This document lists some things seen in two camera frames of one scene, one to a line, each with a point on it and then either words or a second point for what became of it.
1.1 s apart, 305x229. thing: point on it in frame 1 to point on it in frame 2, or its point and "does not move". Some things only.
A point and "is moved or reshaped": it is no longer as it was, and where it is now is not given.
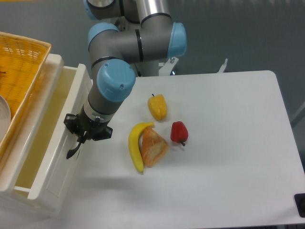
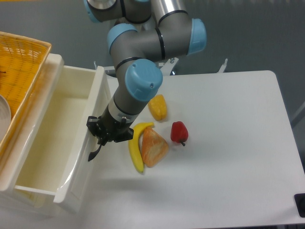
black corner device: [299, 201] does not move
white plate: [5, 117] does not move
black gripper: [92, 130] to [108, 129]
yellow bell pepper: [157, 106] does not move
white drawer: [45, 171] is moved or reshaped
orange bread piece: [153, 147] does not move
